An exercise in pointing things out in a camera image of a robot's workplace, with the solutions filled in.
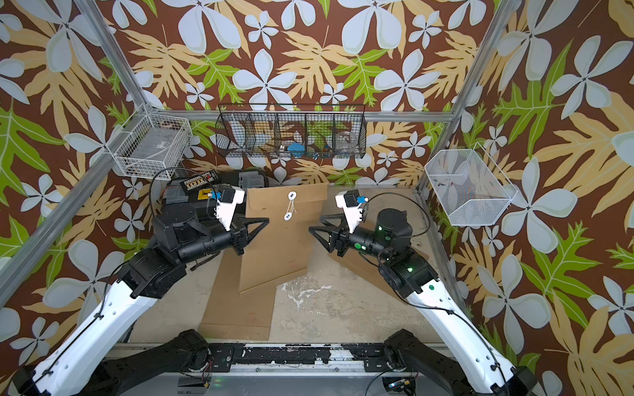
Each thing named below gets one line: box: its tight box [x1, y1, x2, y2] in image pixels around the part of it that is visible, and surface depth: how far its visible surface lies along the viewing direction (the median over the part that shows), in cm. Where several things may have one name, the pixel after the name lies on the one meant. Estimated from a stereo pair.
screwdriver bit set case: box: [179, 169, 221, 192], surface depth 97 cm
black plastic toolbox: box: [160, 178, 225, 225], surface depth 95 cm
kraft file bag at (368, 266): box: [327, 250, 407, 302], surface depth 59 cm
